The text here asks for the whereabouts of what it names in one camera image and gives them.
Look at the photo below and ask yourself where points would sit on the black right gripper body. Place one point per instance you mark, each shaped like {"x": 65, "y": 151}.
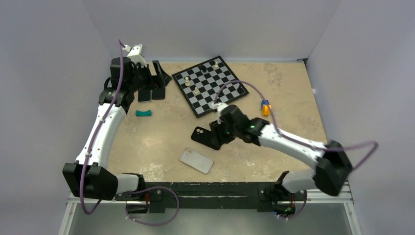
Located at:
{"x": 223, "y": 132}

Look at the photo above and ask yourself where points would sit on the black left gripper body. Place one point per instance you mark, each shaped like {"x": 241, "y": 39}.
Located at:
{"x": 147, "y": 82}

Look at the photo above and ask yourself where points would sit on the black phone case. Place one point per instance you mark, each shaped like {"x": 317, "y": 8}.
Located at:
{"x": 206, "y": 138}

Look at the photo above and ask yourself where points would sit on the white phone case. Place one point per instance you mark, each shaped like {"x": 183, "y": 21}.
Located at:
{"x": 196, "y": 160}

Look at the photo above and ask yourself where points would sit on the phone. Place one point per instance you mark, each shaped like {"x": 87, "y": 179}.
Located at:
{"x": 144, "y": 96}

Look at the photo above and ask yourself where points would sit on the black smartphone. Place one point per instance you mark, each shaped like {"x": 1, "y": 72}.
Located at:
{"x": 158, "y": 94}

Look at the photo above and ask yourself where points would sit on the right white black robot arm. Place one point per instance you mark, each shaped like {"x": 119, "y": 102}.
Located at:
{"x": 329, "y": 166}

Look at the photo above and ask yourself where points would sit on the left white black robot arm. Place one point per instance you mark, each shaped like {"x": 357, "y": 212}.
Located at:
{"x": 88, "y": 175}

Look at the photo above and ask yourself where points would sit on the teal arch block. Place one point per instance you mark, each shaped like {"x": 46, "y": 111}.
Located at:
{"x": 147, "y": 113}

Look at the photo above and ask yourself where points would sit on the black white chessboard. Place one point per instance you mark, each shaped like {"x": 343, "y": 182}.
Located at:
{"x": 208, "y": 83}

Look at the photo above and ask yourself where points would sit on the black chess piece middle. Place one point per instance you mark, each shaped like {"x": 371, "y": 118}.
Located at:
{"x": 220, "y": 93}

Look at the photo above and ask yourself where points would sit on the yellow toy block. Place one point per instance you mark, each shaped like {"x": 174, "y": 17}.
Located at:
{"x": 266, "y": 110}

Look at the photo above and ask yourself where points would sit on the blue toy block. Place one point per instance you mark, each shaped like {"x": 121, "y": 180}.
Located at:
{"x": 264, "y": 102}

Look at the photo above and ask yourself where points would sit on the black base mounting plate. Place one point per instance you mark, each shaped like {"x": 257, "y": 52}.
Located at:
{"x": 259, "y": 196}

